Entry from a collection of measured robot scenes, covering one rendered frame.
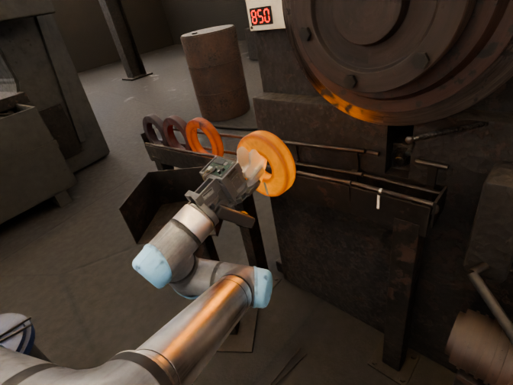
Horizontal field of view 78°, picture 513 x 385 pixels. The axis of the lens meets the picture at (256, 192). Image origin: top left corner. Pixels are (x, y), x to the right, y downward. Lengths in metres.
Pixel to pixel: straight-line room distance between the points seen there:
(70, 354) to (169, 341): 1.32
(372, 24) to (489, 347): 0.63
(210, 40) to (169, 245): 2.95
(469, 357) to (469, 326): 0.06
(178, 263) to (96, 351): 1.09
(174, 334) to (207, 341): 0.05
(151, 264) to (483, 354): 0.64
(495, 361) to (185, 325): 0.59
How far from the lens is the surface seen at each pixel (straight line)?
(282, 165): 0.67
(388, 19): 0.58
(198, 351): 0.43
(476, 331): 0.81
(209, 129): 1.18
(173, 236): 0.59
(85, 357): 1.66
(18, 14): 2.97
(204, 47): 3.43
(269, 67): 1.06
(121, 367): 0.37
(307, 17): 0.66
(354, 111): 0.75
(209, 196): 0.61
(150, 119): 1.53
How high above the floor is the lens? 1.17
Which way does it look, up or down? 33 degrees down
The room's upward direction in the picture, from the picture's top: 12 degrees counter-clockwise
